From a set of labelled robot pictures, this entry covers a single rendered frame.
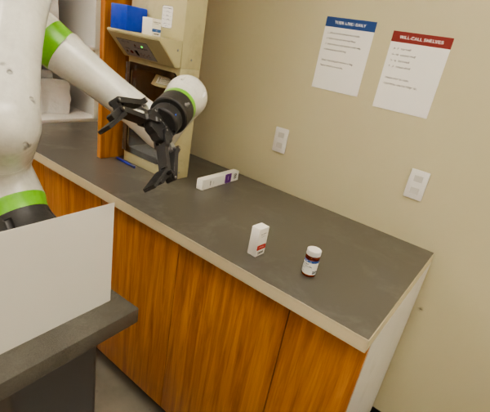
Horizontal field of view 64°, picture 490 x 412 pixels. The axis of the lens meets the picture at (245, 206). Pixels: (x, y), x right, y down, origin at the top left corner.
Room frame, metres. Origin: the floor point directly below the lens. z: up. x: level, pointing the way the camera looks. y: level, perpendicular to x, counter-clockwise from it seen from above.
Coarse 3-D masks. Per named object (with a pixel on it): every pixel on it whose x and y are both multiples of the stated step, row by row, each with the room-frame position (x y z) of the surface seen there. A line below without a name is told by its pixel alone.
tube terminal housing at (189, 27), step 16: (144, 0) 1.73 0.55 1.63; (160, 0) 1.68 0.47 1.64; (176, 0) 1.63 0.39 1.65; (192, 0) 1.62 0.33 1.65; (160, 16) 1.67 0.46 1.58; (176, 16) 1.62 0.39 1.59; (192, 16) 1.62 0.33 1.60; (176, 32) 1.62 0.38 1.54; (192, 32) 1.63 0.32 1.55; (192, 48) 1.64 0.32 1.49; (144, 64) 1.71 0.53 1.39; (192, 64) 1.65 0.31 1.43; (192, 128) 1.68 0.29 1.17; (176, 144) 1.61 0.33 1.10; (128, 160) 1.75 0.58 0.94; (144, 160) 1.69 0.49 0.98
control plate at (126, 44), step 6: (120, 42) 1.68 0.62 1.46; (126, 42) 1.65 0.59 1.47; (132, 42) 1.62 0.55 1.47; (126, 48) 1.70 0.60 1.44; (132, 48) 1.66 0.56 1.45; (138, 48) 1.63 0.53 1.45; (144, 48) 1.61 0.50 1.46; (132, 54) 1.70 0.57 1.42; (144, 54) 1.64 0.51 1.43; (150, 54) 1.61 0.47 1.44; (156, 60) 1.62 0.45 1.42
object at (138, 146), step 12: (132, 72) 1.74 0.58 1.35; (144, 72) 1.70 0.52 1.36; (156, 72) 1.65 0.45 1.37; (168, 72) 1.61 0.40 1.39; (132, 84) 1.73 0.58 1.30; (144, 84) 1.69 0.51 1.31; (156, 84) 1.65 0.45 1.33; (156, 96) 1.65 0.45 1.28; (132, 132) 1.72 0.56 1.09; (132, 144) 1.72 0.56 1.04; (144, 144) 1.68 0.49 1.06; (144, 156) 1.67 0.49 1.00; (156, 156) 1.63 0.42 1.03
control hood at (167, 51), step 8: (112, 32) 1.67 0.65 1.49; (120, 32) 1.63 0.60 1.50; (128, 32) 1.60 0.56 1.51; (136, 32) 1.67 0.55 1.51; (136, 40) 1.60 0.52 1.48; (144, 40) 1.56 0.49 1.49; (152, 40) 1.53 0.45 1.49; (160, 40) 1.50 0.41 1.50; (168, 40) 1.53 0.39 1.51; (176, 40) 1.57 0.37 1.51; (120, 48) 1.73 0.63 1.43; (152, 48) 1.57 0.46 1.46; (160, 48) 1.54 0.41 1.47; (168, 48) 1.54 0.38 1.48; (176, 48) 1.57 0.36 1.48; (136, 56) 1.69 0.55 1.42; (160, 56) 1.58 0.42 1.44; (168, 56) 1.54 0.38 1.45; (176, 56) 1.57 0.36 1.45; (160, 64) 1.63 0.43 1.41; (168, 64) 1.58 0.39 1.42; (176, 64) 1.58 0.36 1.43
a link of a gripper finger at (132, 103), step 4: (120, 96) 0.77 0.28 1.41; (116, 100) 0.75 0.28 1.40; (120, 100) 0.76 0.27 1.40; (124, 100) 0.77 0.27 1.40; (128, 100) 0.78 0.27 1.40; (132, 100) 0.80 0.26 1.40; (136, 100) 0.81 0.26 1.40; (140, 100) 0.82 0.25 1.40; (144, 100) 0.83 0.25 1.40; (124, 104) 0.78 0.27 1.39; (128, 104) 0.79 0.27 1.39; (132, 104) 0.79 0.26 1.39; (136, 104) 0.80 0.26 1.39; (140, 104) 0.81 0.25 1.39; (132, 108) 0.82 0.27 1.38; (136, 108) 0.83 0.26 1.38
